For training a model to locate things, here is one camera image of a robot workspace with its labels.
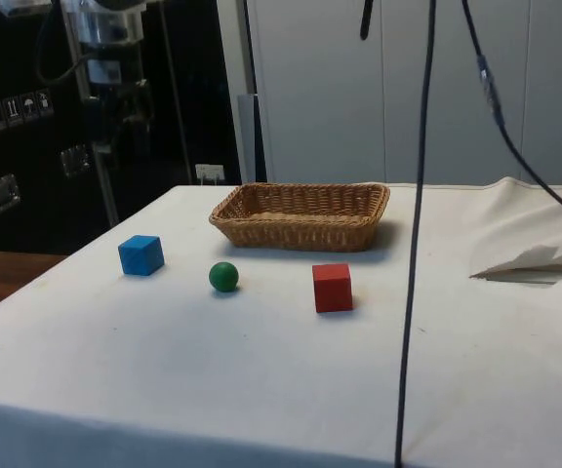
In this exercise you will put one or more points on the wicker basket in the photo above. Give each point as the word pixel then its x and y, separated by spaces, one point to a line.
pixel 305 229

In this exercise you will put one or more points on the pale locker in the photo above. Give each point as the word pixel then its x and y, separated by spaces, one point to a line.
pixel 320 97
pixel 544 73

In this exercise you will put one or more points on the red cube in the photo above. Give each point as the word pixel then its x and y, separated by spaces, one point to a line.
pixel 332 290

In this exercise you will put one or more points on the black cabinet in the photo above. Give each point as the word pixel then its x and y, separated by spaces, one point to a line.
pixel 188 73

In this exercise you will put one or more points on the green ball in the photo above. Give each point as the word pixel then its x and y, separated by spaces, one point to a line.
pixel 223 277

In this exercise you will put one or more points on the blue cube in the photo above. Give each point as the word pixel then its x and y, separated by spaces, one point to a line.
pixel 139 256

